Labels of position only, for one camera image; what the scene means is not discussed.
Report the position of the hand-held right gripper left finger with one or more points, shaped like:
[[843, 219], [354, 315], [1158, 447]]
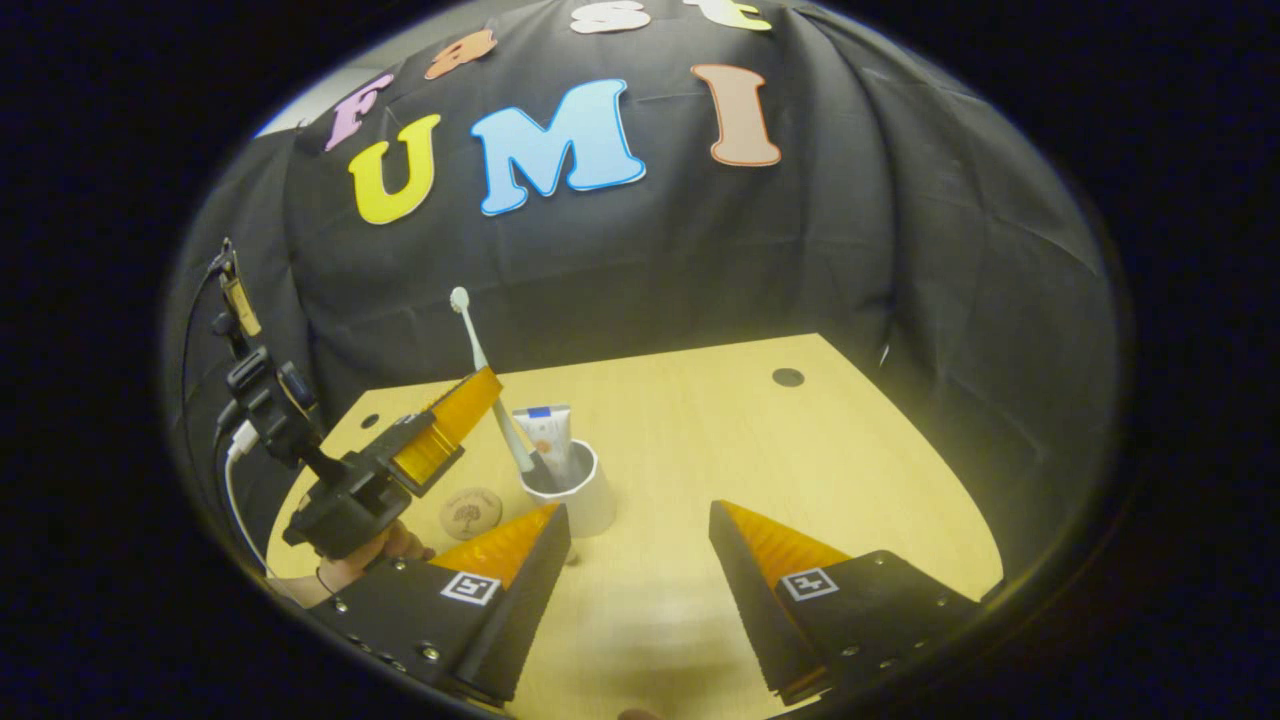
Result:
[[535, 590]]

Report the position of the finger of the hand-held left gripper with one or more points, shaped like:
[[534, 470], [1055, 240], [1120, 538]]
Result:
[[455, 420]]

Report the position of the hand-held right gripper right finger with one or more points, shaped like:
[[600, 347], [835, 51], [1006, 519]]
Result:
[[745, 600]]

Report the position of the pale green toothbrush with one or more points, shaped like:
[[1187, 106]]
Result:
[[478, 350]]

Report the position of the round wooden coaster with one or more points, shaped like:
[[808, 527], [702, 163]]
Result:
[[472, 513]]

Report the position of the white toothpaste tube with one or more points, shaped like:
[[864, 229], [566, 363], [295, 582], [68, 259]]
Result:
[[548, 440]]

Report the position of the white cup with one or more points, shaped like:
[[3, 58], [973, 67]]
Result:
[[590, 510]]

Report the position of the wooden desktop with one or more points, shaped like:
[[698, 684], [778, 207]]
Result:
[[720, 430]]

